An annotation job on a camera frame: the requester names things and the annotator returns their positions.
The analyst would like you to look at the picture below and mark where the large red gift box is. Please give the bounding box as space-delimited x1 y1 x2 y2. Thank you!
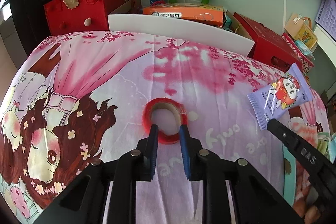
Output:
234 12 302 72

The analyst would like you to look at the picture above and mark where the tan yellow toy box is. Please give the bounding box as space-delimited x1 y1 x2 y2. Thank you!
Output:
284 13 318 50

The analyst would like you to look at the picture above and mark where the red patterned tin box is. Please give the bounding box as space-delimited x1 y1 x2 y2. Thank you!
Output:
281 33 314 76

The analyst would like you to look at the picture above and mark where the white shelf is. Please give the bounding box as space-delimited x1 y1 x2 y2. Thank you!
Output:
314 24 335 60

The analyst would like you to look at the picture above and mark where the white foam board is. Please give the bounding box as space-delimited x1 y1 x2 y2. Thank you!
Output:
108 14 255 56

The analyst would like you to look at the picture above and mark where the green microfiber cloth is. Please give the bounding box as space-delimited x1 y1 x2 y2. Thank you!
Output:
317 132 330 160

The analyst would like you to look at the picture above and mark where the purple perforated basket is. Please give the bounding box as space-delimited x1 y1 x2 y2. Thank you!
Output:
315 0 336 39

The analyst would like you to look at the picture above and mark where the purple snack packet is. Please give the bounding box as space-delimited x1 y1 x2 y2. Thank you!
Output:
247 63 313 130

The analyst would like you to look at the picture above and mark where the light blue tissue pack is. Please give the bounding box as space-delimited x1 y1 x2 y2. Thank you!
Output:
294 40 315 60

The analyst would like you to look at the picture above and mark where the orange flat box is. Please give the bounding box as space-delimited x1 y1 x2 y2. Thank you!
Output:
143 3 224 27

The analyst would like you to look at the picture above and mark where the red tape roll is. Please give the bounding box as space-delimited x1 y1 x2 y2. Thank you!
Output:
142 97 188 144

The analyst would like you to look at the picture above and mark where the pink white fluffy towel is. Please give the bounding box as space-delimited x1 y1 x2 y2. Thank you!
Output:
291 113 329 219

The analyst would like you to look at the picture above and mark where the black cabinet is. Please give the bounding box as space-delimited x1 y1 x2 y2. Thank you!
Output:
9 0 51 55

